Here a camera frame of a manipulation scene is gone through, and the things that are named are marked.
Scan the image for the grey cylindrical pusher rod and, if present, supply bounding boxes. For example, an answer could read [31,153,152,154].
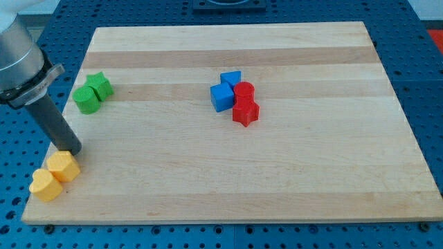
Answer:
[25,94,82,156]

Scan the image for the grey wrist flange plate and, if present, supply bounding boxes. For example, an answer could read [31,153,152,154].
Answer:
[1,50,65,109]

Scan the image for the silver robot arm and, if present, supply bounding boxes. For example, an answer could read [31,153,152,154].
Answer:
[1,0,82,155]

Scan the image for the green cylinder block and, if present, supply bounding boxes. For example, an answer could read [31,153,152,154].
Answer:
[72,86,100,114]

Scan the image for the yellow hexagon block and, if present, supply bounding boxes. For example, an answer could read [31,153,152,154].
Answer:
[46,151,81,183]

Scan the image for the green star block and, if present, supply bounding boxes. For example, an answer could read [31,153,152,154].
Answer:
[84,72,114,102]

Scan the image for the yellow heart block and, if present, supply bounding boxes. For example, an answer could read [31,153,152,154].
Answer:
[28,169,63,202]

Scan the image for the blue cube block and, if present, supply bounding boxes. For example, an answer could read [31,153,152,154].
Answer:
[210,83,234,112]

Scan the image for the blue triangle block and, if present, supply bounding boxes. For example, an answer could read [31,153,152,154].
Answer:
[220,71,242,89]

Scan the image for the red star block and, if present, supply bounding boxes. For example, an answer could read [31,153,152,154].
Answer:
[232,100,260,127]

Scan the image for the red cylinder block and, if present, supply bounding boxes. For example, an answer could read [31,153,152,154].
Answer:
[233,82,255,104]

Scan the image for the light wooden board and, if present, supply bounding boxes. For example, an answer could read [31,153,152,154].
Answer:
[22,21,442,225]

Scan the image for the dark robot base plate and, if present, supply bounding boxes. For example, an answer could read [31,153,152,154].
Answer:
[192,0,267,12]

